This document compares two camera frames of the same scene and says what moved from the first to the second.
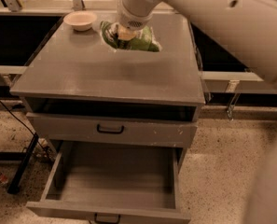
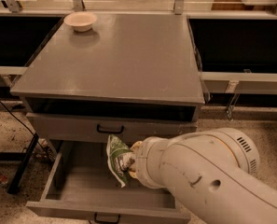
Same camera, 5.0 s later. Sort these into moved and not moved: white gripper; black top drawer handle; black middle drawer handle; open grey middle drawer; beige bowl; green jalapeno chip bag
Moved: white gripper; green jalapeno chip bag
Not moved: black middle drawer handle; open grey middle drawer; beige bowl; black top drawer handle
